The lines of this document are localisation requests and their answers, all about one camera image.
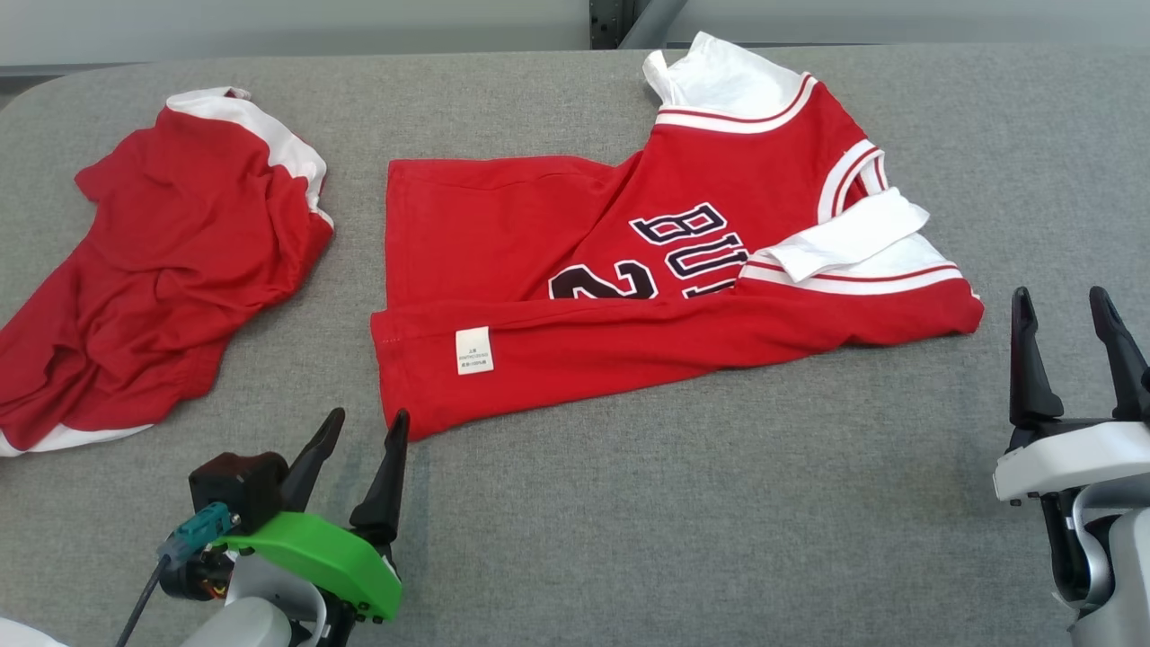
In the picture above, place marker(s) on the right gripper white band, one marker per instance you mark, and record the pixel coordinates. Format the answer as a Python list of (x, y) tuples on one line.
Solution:
[(1078, 458)]

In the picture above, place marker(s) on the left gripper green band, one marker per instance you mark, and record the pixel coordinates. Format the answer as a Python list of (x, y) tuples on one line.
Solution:
[(323, 557)]

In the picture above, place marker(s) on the red basketball shorts white stripe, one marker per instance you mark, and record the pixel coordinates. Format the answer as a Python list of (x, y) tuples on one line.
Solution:
[(162, 270)]

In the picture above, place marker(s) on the red basketball jersey white sleeves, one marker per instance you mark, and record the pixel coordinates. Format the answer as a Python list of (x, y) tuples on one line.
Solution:
[(584, 243)]

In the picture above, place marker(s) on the white cloth strip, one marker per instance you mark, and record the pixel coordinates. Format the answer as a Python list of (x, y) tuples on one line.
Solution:
[(22, 636)]

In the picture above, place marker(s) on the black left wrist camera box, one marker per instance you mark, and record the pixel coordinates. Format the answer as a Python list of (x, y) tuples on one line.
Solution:
[(238, 490)]

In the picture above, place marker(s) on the grey metal frame post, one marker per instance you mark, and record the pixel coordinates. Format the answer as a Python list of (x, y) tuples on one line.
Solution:
[(629, 20)]

